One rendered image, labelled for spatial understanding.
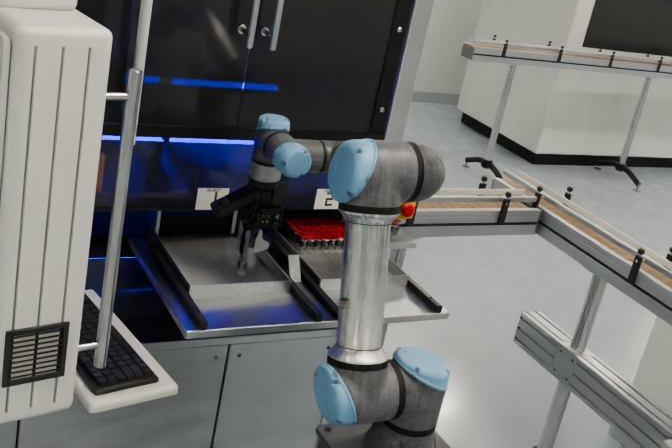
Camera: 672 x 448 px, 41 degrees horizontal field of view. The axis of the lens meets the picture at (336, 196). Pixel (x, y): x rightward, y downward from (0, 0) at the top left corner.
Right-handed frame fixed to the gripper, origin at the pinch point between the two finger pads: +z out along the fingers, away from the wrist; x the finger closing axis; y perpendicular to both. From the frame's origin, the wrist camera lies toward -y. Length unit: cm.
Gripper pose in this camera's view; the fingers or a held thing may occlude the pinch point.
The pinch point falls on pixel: (242, 255)
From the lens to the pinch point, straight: 222.0
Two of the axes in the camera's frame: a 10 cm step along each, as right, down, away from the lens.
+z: -1.9, 9.2, 3.4
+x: -4.4, -3.9, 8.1
